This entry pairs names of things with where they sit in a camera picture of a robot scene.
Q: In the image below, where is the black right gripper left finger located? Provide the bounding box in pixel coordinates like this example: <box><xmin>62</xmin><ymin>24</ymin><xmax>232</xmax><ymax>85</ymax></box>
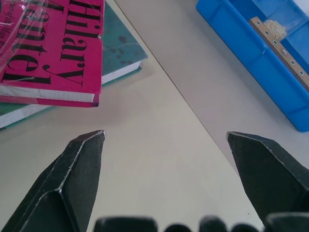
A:
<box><xmin>0</xmin><ymin>130</ymin><xmax>107</xmax><ymax>232</ymax></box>

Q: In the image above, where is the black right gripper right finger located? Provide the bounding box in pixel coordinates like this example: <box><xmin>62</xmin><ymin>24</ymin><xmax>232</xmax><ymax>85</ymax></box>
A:
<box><xmin>225</xmin><ymin>131</ymin><xmax>309</xmax><ymax>221</ymax></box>

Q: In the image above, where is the pink Hilary Mantel hardcover book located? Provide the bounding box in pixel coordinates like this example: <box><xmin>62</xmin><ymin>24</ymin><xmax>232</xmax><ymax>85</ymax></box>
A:
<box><xmin>0</xmin><ymin>0</ymin><xmax>106</xmax><ymax>108</ymax></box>

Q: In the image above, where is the green hardcover book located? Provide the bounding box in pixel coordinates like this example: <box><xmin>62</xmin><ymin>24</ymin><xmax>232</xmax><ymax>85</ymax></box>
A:
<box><xmin>0</xmin><ymin>0</ymin><xmax>149</xmax><ymax>129</ymax></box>

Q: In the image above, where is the blue plastic bin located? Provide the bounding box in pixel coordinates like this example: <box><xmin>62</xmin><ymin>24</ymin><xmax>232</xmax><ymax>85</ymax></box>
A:
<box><xmin>195</xmin><ymin>0</ymin><xmax>309</xmax><ymax>133</ymax></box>

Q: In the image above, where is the wooden strip with holes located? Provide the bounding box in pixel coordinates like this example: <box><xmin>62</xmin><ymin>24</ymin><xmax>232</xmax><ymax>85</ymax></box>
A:
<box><xmin>249</xmin><ymin>16</ymin><xmax>309</xmax><ymax>94</ymax></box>

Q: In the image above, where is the beige fibrous clump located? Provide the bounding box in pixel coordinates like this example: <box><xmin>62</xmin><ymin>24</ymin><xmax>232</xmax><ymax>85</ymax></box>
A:
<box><xmin>262</xmin><ymin>19</ymin><xmax>288</xmax><ymax>41</ymax></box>

